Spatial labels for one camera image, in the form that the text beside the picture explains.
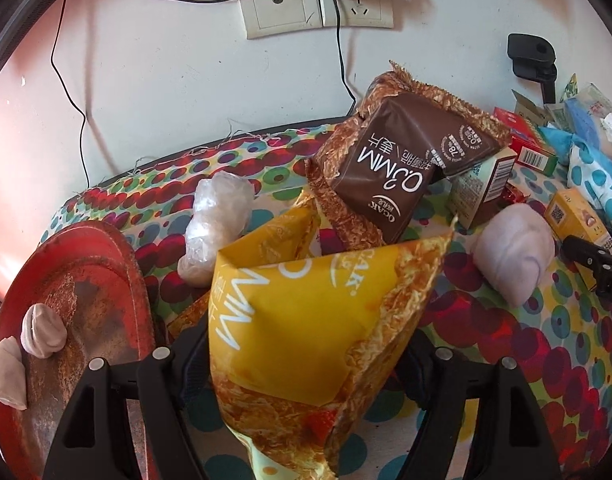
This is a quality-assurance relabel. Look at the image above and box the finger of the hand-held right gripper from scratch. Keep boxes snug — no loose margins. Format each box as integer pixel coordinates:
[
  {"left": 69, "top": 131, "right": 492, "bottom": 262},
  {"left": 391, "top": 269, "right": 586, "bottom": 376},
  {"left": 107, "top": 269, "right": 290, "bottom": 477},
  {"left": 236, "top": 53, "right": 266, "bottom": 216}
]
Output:
[{"left": 560, "top": 234, "right": 611, "bottom": 273}]

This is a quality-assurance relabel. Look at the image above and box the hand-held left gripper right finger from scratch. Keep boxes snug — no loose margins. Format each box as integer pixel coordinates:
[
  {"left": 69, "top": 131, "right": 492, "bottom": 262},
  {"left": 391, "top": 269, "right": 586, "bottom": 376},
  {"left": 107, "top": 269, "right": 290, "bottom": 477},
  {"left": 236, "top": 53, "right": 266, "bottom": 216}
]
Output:
[{"left": 393, "top": 335, "right": 561, "bottom": 480}]

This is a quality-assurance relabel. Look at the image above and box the white sock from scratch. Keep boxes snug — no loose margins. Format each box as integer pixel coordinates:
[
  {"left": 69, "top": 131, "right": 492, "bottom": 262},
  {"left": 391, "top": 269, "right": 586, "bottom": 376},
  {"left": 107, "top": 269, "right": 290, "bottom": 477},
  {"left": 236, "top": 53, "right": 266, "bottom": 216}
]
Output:
[
  {"left": 21, "top": 303, "right": 67, "bottom": 359},
  {"left": 0, "top": 336, "right": 28, "bottom": 411},
  {"left": 470, "top": 203, "right": 556, "bottom": 308}
]

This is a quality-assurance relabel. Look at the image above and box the red candy wrapper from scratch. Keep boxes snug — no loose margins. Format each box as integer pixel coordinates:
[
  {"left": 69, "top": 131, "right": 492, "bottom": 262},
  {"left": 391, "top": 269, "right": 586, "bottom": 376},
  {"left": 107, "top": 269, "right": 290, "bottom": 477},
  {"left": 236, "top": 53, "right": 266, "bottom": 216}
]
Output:
[{"left": 500, "top": 185, "right": 531, "bottom": 206}]

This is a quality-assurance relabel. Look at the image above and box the red green box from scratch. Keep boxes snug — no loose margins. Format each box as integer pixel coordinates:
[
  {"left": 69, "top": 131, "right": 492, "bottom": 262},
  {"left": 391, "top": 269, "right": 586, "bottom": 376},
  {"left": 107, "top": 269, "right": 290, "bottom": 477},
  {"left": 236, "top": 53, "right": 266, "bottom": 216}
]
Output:
[{"left": 513, "top": 137, "right": 559, "bottom": 177}]

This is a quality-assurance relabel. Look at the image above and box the yellow snack bag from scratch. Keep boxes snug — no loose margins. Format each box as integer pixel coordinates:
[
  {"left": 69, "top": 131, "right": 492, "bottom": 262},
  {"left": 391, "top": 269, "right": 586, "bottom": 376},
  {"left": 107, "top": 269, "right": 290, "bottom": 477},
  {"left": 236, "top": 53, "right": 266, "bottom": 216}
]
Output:
[{"left": 168, "top": 187, "right": 459, "bottom": 480}]

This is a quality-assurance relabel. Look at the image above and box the brown snack bag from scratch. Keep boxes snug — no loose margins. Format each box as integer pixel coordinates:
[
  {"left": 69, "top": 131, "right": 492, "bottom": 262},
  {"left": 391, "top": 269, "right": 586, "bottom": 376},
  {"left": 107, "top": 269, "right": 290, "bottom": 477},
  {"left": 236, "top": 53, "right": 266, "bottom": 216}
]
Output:
[{"left": 306, "top": 60, "right": 514, "bottom": 248}]

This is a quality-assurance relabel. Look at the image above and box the black charger cable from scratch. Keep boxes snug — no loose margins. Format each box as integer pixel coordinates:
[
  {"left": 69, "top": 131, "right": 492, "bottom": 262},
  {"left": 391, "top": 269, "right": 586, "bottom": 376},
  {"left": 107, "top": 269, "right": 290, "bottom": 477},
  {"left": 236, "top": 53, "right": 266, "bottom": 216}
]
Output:
[{"left": 335, "top": 0, "right": 359, "bottom": 113}]

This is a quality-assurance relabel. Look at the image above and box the small yellow box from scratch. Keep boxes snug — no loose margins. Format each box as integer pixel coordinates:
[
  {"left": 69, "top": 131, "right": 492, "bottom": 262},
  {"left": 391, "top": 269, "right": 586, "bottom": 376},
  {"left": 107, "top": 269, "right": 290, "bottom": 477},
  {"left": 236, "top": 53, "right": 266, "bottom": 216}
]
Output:
[{"left": 544, "top": 189, "right": 612, "bottom": 256}]

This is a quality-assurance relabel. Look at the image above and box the white wall socket plate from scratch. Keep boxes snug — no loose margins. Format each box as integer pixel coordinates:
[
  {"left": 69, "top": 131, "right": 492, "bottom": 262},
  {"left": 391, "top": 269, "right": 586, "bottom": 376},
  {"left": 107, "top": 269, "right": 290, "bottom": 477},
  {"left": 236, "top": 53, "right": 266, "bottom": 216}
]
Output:
[{"left": 233, "top": 0, "right": 324, "bottom": 40}]

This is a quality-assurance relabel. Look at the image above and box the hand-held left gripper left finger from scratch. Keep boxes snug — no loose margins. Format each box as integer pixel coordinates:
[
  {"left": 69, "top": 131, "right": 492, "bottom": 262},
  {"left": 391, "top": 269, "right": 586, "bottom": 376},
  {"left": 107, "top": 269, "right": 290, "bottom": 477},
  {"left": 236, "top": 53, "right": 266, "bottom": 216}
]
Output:
[{"left": 42, "top": 327, "right": 217, "bottom": 480}]

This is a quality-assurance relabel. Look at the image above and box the black monitor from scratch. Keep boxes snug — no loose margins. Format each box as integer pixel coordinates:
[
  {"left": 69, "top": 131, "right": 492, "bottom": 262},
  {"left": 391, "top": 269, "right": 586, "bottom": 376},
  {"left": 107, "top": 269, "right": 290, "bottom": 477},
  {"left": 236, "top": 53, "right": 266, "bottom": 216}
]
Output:
[{"left": 0, "top": 0, "right": 104, "bottom": 91}]

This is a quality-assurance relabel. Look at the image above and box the thin black cable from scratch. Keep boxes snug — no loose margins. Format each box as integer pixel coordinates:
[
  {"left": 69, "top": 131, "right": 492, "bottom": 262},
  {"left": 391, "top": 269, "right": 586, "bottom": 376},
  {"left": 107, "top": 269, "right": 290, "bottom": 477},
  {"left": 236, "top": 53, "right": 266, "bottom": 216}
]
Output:
[{"left": 50, "top": 0, "right": 92, "bottom": 191}]

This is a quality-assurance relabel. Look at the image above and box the polka-dot tablecloth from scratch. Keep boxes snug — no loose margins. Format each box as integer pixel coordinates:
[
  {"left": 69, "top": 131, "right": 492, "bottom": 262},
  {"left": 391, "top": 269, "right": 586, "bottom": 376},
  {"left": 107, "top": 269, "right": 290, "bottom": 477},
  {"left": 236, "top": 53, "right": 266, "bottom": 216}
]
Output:
[{"left": 36, "top": 122, "right": 612, "bottom": 480}]

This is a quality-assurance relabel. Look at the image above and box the clear plastic bag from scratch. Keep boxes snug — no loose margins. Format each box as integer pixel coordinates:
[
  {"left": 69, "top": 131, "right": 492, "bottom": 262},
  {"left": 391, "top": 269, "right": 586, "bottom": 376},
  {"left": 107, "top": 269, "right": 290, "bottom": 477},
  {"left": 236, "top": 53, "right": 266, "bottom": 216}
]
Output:
[{"left": 177, "top": 170, "right": 255, "bottom": 288}]

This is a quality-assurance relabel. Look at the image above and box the red round metal tray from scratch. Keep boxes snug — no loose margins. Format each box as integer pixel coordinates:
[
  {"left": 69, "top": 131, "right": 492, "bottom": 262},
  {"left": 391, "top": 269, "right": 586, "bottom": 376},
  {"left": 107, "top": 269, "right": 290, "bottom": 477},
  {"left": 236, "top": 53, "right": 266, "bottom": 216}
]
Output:
[{"left": 0, "top": 220, "right": 159, "bottom": 480}]

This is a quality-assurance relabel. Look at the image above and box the clear plastic packet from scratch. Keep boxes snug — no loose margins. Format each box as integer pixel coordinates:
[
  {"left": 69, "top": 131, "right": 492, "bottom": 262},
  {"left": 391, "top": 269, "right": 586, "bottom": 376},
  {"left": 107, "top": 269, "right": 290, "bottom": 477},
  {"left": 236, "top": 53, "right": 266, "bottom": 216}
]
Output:
[{"left": 560, "top": 82, "right": 612, "bottom": 161}]

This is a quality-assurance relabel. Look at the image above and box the blue polka-dot pouch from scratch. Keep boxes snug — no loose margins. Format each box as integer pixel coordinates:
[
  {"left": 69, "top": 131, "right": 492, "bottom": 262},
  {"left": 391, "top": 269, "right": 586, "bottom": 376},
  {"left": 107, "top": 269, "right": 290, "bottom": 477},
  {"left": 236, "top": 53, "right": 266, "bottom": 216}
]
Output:
[{"left": 566, "top": 132, "right": 612, "bottom": 221}]

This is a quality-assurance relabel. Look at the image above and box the brown green carton box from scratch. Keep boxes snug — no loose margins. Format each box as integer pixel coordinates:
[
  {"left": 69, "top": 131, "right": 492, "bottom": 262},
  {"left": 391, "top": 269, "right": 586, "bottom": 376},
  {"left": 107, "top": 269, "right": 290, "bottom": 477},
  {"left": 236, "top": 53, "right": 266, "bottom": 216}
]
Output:
[{"left": 446, "top": 146, "right": 517, "bottom": 231}]

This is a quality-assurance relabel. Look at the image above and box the black clamp mount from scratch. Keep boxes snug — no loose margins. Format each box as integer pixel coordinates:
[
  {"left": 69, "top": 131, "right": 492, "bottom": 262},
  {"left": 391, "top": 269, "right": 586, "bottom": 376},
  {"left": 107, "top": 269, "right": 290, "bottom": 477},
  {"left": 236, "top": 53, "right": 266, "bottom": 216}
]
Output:
[{"left": 506, "top": 33, "right": 558, "bottom": 103}]

